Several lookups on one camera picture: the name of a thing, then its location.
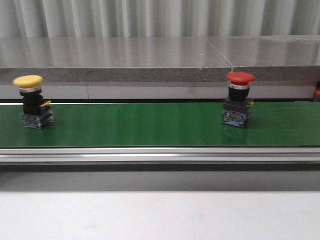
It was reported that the grey speckled stone slab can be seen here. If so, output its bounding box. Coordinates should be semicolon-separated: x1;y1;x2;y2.
0;37;230;84

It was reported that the aluminium conveyor frame rail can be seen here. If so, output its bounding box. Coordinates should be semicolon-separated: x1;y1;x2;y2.
0;146;320;165

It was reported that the white curtain backdrop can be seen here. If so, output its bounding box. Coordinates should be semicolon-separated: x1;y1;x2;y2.
0;0;320;38

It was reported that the green conveyor belt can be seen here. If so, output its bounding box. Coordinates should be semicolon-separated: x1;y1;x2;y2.
0;101;320;148

